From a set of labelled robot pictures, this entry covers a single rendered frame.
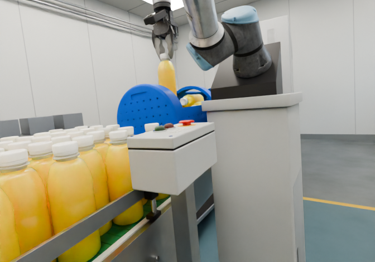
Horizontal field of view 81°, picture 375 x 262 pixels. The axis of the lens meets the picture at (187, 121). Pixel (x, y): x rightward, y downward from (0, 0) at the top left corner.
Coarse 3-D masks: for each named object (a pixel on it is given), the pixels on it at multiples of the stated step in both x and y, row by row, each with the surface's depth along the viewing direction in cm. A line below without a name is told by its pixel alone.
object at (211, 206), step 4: (212, 196) 227; (208, 200) 219; (212, 200) 218; (204, 204) 211; (208, 204) 211; (212, 204) 210; (200, 208) 203; (204, 208) 203; (208, 208) 203; (212, 208) 207; (196, 212) 197; (200, 212) 196; (204, 212) 196; (208, 212) 200; (196, 216) 190; (200, 216) 190; (204, 216) 194; (200, 220) 188
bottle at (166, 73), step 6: (162, 60) 87; (168, 60) 88; (162, 66) 86; (168, 66) 86; (162, 72) 86; (168, 72) 86; (174, 72) 88; (162, 78) 86; (168, 78) 86; (174, 78) 88; (162, 84) 86; (168, 84) 86; (174, 84) 87; (174, 90) 87
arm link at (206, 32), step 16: (192, 0) 57; (208, 0) 58; (192, 16) 61; (208, 16) 61; (192, 32) 69; (208, 32) 66; (224, 32) 72; (192, 48) 72; (208, 48) 70; (224, 48) 73; (208, 64) 74
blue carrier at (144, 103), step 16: (128, 96) 85; (144, 96) 82; (160, 96) 78; (176, 96) 82; (208, 96) 113; (128, 112) 86; (144, 112) 82; (160, 112) 79; (176, 112) 77; (192, 112) 88; (144, 128) 83
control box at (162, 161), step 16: (176, 128) 47; (192, 128) 44; (208, 128) 49; (128, 144) 40; (144, 144) 38; (160, 144) 37; (176, 144) 36; (192, 144) 42; (208, 144) 49; (144, 160) 39; (160, 160) 37; (176, 160) 36; (192, 160) 41; (208, 160) 49; (144, 176) 39; (160, 176) 37; (176, 176) 36; (192, 176) 41; (160, 192) 38; (176, 192) 36
